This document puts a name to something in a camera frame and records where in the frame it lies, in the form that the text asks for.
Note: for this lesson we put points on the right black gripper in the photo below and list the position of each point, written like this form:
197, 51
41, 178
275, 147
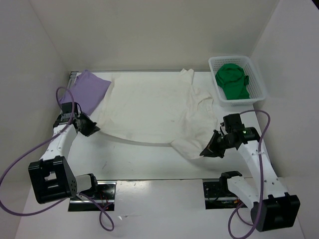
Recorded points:
212, 150

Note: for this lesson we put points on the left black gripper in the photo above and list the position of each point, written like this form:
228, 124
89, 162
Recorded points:
93, 128

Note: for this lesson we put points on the purple t shirt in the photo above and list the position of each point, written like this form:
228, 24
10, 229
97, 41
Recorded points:
88, 91

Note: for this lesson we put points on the white t shirt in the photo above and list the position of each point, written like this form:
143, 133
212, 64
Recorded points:
153, 109

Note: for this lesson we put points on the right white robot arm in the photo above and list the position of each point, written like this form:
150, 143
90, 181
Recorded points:
271, 206

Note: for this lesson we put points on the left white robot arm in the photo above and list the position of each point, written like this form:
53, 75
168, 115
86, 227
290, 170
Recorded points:
51, 177

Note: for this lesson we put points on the white plastic laundry basket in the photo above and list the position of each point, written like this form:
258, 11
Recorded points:
255, 88

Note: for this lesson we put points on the green t shirt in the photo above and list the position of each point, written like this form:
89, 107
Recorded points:
232, 79

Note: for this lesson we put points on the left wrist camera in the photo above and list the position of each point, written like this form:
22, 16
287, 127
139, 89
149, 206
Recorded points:
68, 109

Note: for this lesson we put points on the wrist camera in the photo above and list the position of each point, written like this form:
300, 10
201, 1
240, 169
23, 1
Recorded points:
232, 123
68, 109

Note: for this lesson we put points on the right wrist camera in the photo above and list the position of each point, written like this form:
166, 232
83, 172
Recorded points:
232, 123

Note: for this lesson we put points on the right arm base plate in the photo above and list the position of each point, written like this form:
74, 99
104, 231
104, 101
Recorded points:
215, 198

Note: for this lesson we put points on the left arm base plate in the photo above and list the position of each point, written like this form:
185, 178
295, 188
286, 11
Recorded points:
104, 197

